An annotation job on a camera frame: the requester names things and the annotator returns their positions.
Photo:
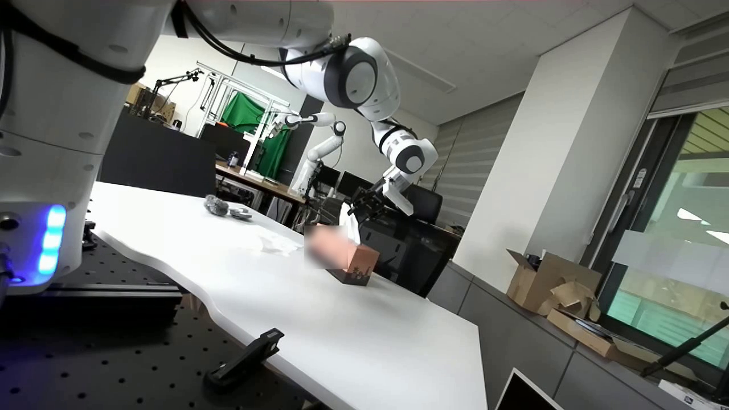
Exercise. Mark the grey crumpled ball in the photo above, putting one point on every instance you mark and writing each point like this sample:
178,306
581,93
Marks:
217,206

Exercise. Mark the brown cardboard box stack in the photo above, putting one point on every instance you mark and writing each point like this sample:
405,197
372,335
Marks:
148,102

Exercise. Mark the black tripod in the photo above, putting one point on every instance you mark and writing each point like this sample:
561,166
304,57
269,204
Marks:
683,347

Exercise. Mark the black clamp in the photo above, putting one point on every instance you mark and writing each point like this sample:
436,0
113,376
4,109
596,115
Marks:
241,361

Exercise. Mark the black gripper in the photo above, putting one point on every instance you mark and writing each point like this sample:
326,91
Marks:
374,202

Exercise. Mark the grey window roller blind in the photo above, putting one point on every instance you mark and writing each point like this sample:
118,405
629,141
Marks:
695,69

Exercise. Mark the wooden desk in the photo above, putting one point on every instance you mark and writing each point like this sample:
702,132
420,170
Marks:
251,175

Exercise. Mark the black office chair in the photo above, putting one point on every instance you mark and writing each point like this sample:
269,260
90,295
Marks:
428,206

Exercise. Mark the green cloth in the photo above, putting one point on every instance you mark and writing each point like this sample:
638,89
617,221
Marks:
241,113

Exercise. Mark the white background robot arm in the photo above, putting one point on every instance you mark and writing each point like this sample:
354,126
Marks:
326,143

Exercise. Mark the wide grey roller blind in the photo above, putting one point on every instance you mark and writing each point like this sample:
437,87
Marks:
464,162

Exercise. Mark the flat cardboard piece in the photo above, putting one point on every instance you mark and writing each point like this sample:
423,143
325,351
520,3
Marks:
581,334

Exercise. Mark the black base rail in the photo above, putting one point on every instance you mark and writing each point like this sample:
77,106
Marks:
92,304

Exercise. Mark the black partition panel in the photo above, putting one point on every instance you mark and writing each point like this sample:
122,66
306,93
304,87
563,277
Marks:
151,156

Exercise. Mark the black computer monitor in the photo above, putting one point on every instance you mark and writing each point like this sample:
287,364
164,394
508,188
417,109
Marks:
352,186

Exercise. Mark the dark office desk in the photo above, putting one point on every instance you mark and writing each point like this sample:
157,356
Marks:
411,251

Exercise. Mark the open cardboard box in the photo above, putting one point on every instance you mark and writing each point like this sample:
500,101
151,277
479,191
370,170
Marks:
539,287

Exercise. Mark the grey low counter cabinet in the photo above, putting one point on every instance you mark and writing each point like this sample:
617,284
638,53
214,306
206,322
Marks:
515,342

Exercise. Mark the orange and brown tissue box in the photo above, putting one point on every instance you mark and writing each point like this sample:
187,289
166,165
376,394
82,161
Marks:
342,254

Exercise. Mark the white tissue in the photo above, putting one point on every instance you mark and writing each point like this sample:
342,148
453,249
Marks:
348,224

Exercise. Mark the black perforated breadboard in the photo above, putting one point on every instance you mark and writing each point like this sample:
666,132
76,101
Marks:
115,356

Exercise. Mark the white framed dark screen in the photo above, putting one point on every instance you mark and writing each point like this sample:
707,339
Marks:
524,396

